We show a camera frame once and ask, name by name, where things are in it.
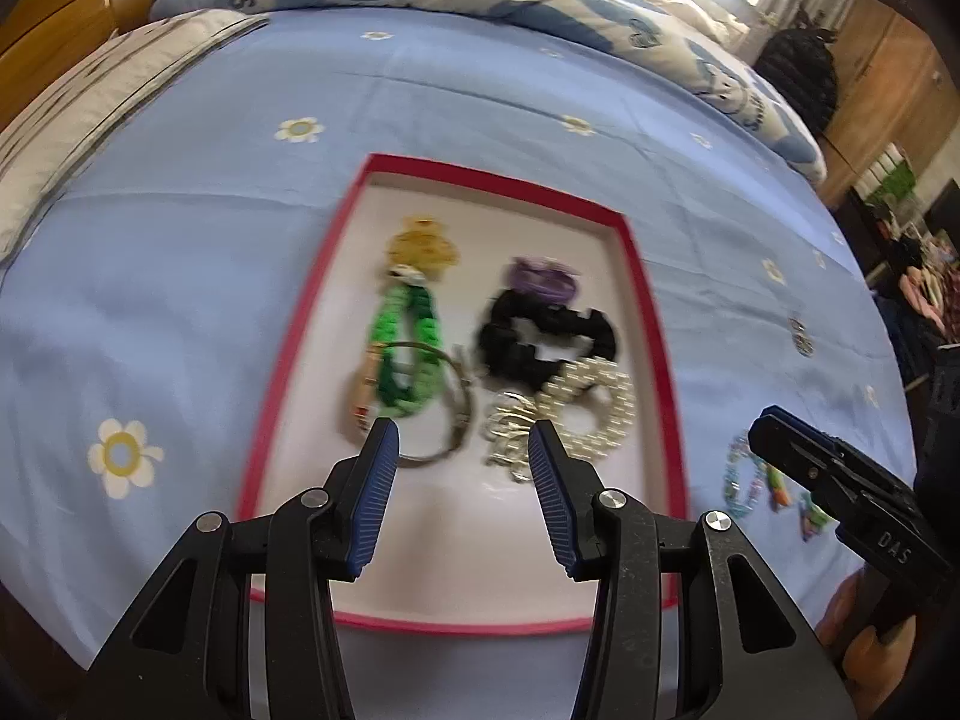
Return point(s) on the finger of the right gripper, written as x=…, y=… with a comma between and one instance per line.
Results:
x=846, y=484

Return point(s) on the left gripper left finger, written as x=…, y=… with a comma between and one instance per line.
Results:
x=368, y=490

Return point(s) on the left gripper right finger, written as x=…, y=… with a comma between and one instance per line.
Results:
x=566, y=488

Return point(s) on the rose gold wrist watch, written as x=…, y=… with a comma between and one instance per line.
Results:
x=426, y=379

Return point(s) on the black velvet scrunchie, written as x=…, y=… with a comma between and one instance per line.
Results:
x=527, y=340

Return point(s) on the yellow hair claw clip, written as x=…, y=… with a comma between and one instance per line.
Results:
x=422, y=244

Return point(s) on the right hand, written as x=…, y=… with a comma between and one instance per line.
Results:
x=873, y=666

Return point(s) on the yellow orange hair clip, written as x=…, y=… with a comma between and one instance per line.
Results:
x=780, y=498

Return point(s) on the red shallow box tray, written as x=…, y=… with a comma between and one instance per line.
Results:
x=463, y=550

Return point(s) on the silver rhinestone hair clip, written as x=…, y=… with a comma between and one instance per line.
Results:
x=801, y=338

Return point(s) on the pile of clothes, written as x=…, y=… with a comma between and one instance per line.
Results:
x=915, y=324

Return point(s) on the blue floral bed sheet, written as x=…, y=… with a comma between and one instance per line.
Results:
x=142, y=320

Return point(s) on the green white storage boxes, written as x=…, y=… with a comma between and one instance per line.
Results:
x=890, y=179

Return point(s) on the wooden wardrobe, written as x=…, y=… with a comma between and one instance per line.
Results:
x=893, y=89

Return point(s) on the black puffer jacket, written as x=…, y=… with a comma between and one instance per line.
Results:
x=798, y=63

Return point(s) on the wooden headboard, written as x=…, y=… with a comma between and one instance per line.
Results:
x=60, y=7

